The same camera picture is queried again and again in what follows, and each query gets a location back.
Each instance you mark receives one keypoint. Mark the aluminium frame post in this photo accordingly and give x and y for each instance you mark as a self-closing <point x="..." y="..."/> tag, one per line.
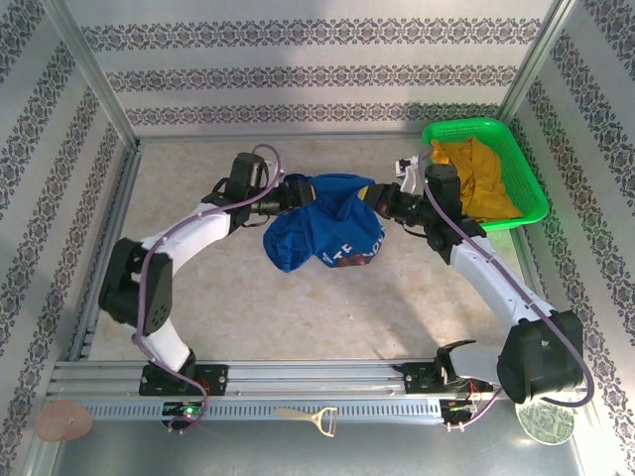
<point x="94" y="79"/>
<point x="531" y="59"/>

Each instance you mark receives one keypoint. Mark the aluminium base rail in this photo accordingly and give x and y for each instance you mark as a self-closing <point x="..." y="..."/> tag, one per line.
<point x="307" y="377"/>

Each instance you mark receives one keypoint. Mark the yellow cloth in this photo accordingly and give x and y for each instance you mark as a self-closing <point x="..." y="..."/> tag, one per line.
<point x="481" y="183"/>

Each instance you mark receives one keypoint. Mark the blue printed t-shirt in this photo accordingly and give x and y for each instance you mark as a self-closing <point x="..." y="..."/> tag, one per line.
<point x="307" y="238"/>

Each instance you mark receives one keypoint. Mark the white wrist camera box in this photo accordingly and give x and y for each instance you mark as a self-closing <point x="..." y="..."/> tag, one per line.
<point x="270" y="168"/>
<point x="409" y="176"/>

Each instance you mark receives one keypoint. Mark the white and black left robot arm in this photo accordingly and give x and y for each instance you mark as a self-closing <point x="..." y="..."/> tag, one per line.
<point x="193" y="238"/>

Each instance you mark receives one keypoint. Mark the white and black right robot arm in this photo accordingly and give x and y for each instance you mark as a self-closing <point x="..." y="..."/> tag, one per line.
<point x="496" y="282"/>

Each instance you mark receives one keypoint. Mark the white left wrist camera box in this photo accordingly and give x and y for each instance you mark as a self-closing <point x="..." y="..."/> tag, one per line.
<point x="270" y="168"/>

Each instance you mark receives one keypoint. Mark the translucent pink cup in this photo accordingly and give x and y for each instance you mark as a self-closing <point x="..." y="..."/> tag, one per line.
<point x="64" y="421"/>

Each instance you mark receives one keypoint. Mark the aluminium frame bar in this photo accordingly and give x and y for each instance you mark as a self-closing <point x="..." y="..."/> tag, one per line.
<point x="248" y="136"/>
<point x="527" y="258"/>
<point x="121" y="198"/>

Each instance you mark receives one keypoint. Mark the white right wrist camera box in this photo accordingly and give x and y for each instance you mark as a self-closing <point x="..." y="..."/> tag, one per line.
<point x="409" y="176"/>

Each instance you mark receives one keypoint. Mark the green plastic basket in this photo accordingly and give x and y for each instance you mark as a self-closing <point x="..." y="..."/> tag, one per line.
<point x="533" y="198"/>

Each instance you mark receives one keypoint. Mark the green patterned white bowl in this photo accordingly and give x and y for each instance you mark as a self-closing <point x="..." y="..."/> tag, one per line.
<point x="546" y="424"/>

